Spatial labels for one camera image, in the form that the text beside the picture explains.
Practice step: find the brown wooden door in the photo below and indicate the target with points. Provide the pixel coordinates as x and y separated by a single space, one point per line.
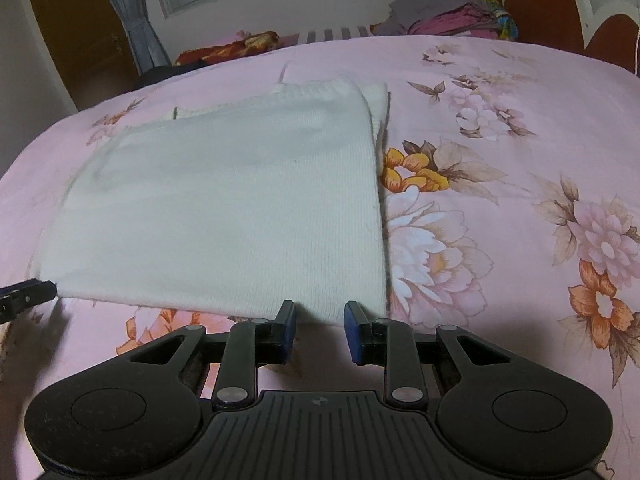
75 35

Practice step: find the black cloth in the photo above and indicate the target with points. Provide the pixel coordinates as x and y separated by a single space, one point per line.
155 76

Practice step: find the pile of folded clothes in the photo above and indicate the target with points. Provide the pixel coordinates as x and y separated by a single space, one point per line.
445 15

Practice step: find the red orange patterned cloth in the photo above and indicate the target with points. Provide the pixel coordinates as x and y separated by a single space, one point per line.
230 47

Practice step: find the pink floral bed sheet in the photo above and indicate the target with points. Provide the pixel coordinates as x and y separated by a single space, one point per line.
500 160

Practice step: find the white knit sweater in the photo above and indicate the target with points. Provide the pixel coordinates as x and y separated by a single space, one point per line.
225 200

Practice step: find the red and white headboard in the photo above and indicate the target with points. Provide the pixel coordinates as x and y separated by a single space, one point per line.
545 10

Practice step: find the grey curtain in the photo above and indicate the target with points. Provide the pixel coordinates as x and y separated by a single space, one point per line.
130 10

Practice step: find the grey striped cloth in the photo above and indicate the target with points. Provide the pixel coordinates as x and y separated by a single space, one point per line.
335 33

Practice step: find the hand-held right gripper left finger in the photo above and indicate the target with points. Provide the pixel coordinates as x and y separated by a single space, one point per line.
290 340

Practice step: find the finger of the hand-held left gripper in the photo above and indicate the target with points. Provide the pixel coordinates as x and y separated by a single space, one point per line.
25 294

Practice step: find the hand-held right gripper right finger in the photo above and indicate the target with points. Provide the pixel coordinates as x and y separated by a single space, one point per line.
352 337

